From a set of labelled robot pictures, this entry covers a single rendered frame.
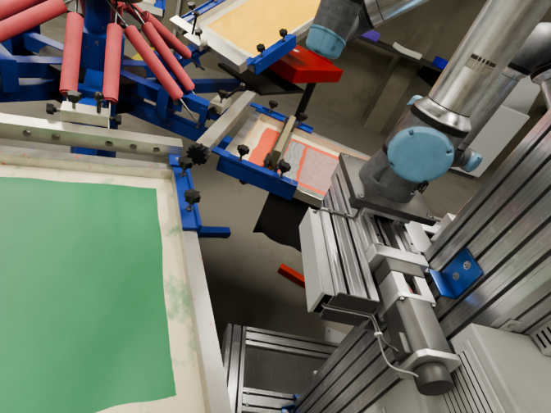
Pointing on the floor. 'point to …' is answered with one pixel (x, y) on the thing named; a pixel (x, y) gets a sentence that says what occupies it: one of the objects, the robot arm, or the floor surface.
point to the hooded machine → (502, 126)
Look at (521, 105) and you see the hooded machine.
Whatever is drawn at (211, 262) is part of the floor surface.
